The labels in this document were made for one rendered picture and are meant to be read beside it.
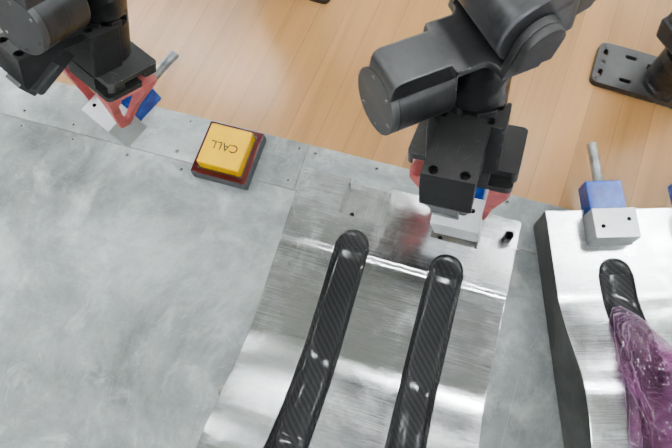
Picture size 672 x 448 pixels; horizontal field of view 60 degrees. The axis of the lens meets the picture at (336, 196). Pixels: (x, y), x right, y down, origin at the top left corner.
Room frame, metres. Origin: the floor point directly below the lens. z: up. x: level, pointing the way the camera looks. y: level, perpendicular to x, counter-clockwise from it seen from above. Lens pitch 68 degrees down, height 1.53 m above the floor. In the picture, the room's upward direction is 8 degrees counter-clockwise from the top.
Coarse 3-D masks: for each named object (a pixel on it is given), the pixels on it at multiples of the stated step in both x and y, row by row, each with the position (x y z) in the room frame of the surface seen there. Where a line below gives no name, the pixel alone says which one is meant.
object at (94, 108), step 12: (168, 60) 0.46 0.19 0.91; (156, 72) 0.44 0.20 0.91; (96, 96) 0.41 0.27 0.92; (156, 96) 0.42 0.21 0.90; (84, 108) 0.40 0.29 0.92; (96, 108) 0.40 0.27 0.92; (120, 108) 0.39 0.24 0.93; (144, 108) 0.40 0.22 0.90; (96, 120) 0.38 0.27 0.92; (108, 120) 0.38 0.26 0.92; (132, 120) 0.38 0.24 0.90; (120, 132) 0.37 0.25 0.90; (132, 132) 0.38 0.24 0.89
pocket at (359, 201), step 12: (348, 192) 0.26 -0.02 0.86; (360, 192) 0.26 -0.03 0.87; (372, 192) 0.25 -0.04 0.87; (384, 192) 0.25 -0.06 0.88; (348, 204) 0.25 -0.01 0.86; (360, 204) 0.25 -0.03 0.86; (372, 204) 0.24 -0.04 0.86; (384, 204) 0.24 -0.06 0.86; (360, 216) 0.23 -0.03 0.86; (372, 216) 0.23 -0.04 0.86; (384, 216) 0.23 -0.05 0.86
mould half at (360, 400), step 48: (336, 192) 0.25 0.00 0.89; (288, 240) 0.21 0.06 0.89; (384, 240) 0.19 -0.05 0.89; (432, 240) 0.18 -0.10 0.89; (480, 240) 0.17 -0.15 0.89; (288, 288) 0.15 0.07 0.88; (384, 288) 0.13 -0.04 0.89; (480, 288) 0.12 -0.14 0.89; (288, 336) 0.10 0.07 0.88; (384, 336) 0.08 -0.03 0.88; (480, 336) 0.07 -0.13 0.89; (240, 384) 0.05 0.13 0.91; (288, 384) 0.05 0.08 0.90; (336, 384) 0.04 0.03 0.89; (384, 384) 0.03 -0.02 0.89; (480, 384) 0.02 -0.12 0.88; (240, 432) 0.01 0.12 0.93; (336, 432) 0.00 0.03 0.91; (384, 432) -0.01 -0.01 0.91; (432, 432) -0.02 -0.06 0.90
